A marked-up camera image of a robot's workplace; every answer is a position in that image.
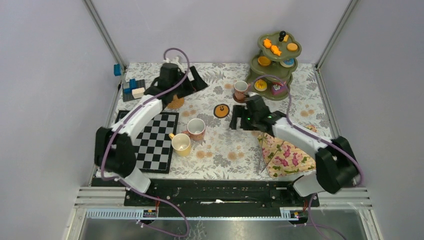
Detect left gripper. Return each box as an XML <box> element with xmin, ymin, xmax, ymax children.
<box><xmin>172</xmin><ymin>66</ymin><xmax>209</xmax><ymax>99</ymax></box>

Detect black orange face coaster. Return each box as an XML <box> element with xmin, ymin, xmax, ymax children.
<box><xmin>213</xmin><ymin>104</ymin><xmax>230</xmax><ymax>119</ymax></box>

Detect yellow frosted donut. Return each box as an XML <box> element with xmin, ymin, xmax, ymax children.
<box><xmin>254</xmin><ymin>79</ymin><xmax>268</xmax><ymax>92</ymax></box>

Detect purple candy packet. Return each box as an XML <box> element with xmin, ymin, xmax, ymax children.
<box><xmin>271</xmin><ymin>84</ymin><xmax>286</xmax><ymax>96</ymax></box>

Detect large pink floral mug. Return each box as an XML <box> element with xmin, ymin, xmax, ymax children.
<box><xmin>182</xmin><ymin>118</ymin><xmax>206</xmax><ymax>142</ymax></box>

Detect pink strawberry cake slice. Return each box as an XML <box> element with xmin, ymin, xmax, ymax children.
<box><xmin>275</xmin><ymin>81</ymin><xmax>287</xmax><ymax>87</ymax></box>

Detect metal tongs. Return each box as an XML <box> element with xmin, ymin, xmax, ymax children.
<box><xmin>257</xmin><ymin>133</ymin><xmax>288</xmax><ymax>178</ymax></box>

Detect blue frosted donut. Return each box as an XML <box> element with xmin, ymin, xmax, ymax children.
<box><xmin>280</xmin><ymin>58</ymin><xmax>295</xmax><ymax>68</ymax></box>

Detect small orange cookie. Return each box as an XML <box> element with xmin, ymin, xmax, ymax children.
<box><xmin>269</xmin><ymin>45</ymin><xmax>282</xmax><ymax>56</ymax></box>

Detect orange bear cookie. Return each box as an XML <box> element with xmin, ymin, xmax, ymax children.
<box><xmin>263</xmin><ymin>38</ymin><xmax>273</xmax><ymax>49</ymax></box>

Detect round orange biscuit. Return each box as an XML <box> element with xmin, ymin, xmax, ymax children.
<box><xmin>286</xmin><ymin>42</ymin><xmax>299</xmax><ymax>52</ymax></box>

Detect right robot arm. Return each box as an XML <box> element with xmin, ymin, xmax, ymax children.
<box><xmin>230</xmin><ymin>95</ymin><xmax>362</xmax><ymax>206</ymax></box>

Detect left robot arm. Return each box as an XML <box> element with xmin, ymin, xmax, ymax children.
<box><xmin>94</xmin><ymin>63</ymin><xmax>208</xmax><ymax>206</ymax></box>

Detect green three-tier serving stand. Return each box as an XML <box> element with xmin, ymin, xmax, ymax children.
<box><xmin>245</xmin><ymin>30</ymin><xmax>302</xmax><ymax>101</ymax></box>

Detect floral tablecloth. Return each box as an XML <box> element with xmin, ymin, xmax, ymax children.
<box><xmin>96</xmin><ymin>62</ymin><xmax>332</xmax><ymax>182</ymax></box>

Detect toy block set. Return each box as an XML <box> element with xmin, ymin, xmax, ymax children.
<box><xmin>122</xmin><ymin>78</ymin><xmax>146</xmax><ymax>102</ymax></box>

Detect floral snack tray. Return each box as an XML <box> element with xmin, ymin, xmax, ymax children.
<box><xmin>257</xmin><ymin>133</ymin><xmax>316</xmax><ymax>178</ymax></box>

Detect yellow mug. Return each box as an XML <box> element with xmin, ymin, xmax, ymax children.
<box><xmin>168</xmin><ymin>133</ymin><xmax>192</xmax><ymax>157</ymax></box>

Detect black white chessboard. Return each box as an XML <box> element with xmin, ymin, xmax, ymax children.
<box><xmin>133</xmin><ymin>111</ymin><xmax>179</xmax><ymax>174</ymax></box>

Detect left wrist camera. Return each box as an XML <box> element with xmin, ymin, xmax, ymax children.
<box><xmin>163</xmin><ymin>55</ymin><xmax>184</xmax><ymax>69</ymax></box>

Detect blue clip on frame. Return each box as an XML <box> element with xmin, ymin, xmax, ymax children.
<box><xmin>113</xmin><ymin>63</ymin><xmax>123</xmax><ymax>77</ymax></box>

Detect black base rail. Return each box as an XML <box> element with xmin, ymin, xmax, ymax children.
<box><xmin>91</xmin><ymin>178</ymin><xmax>321</xmax><ymax>219</ymax></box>

